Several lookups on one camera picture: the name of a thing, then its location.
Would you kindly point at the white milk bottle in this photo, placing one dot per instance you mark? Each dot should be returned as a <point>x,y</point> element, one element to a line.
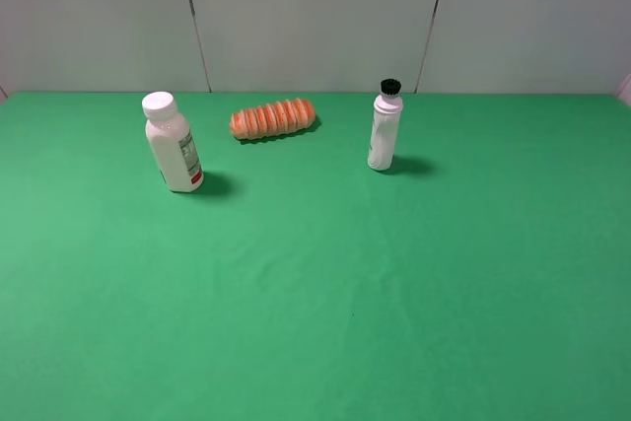
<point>170,139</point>

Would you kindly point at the orange ridged bread loaf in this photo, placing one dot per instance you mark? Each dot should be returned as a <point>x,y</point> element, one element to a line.
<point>272,119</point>

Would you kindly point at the white bottle with black brush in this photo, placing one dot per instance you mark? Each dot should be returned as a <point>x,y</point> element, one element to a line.
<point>387,110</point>

